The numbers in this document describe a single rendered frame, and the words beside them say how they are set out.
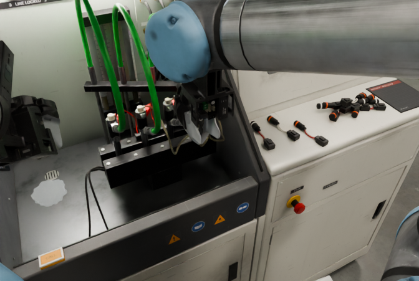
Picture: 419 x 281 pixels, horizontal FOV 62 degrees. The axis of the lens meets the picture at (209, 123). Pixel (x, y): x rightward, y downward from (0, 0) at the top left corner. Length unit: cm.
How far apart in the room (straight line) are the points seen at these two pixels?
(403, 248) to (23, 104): 54
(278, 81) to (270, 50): 85
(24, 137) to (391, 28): 41
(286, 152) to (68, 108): 72
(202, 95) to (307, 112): 68
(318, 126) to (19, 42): 91
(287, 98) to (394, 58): 94
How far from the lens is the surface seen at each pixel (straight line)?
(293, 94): 120
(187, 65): 33
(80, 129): 131
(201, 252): 108
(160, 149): 103
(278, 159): 100
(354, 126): 118
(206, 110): 59
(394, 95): 139
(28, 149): 49
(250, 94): 110
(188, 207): 91
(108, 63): 72
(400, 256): 57
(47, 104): 53
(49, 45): 115
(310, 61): 29
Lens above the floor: 167
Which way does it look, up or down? 38 degrees down
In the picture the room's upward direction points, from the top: straight up
